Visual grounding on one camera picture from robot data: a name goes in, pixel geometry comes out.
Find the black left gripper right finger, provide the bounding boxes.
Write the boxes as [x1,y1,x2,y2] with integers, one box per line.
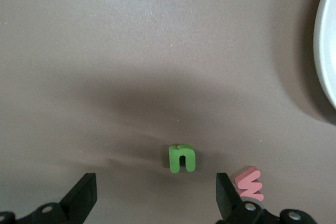
[215,173,317,224]

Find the beige round plate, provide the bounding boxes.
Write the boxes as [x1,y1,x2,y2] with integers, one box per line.
[313,0,336,110]

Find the pink letter w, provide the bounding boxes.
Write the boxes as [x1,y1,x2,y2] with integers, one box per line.
[234,165,265,201]

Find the green letter n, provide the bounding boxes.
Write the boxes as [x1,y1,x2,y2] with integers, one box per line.
[168,144,197,174]

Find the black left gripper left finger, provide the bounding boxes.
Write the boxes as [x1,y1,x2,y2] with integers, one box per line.
[0,173,98,224]

